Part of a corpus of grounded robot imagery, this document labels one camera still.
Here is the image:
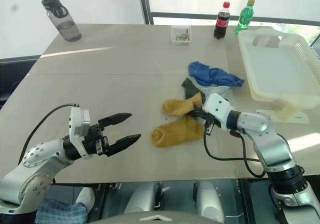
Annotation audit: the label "dark object by window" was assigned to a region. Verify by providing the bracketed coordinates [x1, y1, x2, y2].
[309, 25, 320, 60]

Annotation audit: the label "white grey sock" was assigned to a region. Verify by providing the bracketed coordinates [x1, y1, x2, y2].
[199, 84, 230, 101]

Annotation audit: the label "small clear plastic box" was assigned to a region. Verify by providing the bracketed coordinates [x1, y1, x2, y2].
[170, 25, 193, 46]

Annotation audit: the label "dark green sock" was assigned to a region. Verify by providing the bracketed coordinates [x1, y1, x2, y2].
[180, 77, 207, 108]

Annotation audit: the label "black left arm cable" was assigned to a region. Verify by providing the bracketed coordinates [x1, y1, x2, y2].
[17, 103, 81, 166]

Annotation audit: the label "cream plastic basket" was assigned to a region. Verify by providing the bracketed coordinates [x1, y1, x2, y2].
[236, 26, 320, 124]

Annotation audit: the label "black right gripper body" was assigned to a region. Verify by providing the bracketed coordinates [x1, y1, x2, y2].
[199, 112, 221, 135]

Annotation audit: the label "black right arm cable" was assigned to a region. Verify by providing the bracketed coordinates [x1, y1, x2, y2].
[203, 125, 267, 179]

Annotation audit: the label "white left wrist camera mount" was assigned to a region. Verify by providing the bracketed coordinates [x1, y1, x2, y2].
[68, 105, 91, 158]

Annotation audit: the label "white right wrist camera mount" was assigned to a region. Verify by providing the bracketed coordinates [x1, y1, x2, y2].
[201, 92, 236, 132]

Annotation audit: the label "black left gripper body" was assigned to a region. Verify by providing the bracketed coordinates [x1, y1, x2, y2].
[81, 123, 111, 157]

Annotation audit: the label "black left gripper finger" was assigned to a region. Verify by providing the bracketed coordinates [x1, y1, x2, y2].
[105, 133, 142, 158]
[97, 112, 133, 132]

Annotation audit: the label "mustard yellow sock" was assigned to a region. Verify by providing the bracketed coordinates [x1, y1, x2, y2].
[150, 115, 207, 149]
[161, 91, 205, 118]

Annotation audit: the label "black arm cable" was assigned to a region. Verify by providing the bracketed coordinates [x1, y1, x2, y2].
[203, 125, 267, 179]
[17, 103, 81, 166]

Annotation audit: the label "cola bottle red cap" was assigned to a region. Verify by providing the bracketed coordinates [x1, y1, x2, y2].
[213, 1, 232, 41]

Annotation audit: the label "green soda bottle yellow cap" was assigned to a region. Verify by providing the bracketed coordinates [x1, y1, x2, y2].
[234, 0, 257, 36]

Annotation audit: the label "blue sock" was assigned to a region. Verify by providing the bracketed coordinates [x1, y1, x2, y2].
[187, 60, 246, 88]

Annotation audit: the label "blue checked cloth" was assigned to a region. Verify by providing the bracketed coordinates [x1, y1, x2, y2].
[34, 196, 89, 224]

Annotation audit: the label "black furniture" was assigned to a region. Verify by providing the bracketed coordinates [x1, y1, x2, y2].
[0, 55, 42, 105]

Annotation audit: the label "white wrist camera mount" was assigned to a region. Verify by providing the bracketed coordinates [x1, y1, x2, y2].
[201, 92, 236, 132]
[68, 105, 91, 158]

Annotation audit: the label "grey robot chest cover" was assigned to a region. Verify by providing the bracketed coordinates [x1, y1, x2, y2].
[81, 209, 226, 224]

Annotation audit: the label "colourful small pieces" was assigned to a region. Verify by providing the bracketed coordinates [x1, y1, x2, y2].
[175, 28, 190, 42]

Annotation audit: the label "dark window frame post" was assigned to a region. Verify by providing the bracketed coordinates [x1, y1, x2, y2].
[136, 0, 155, 26]

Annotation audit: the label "grey transparent water bottle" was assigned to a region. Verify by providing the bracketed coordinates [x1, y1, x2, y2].
[38, 0, 83, 43]

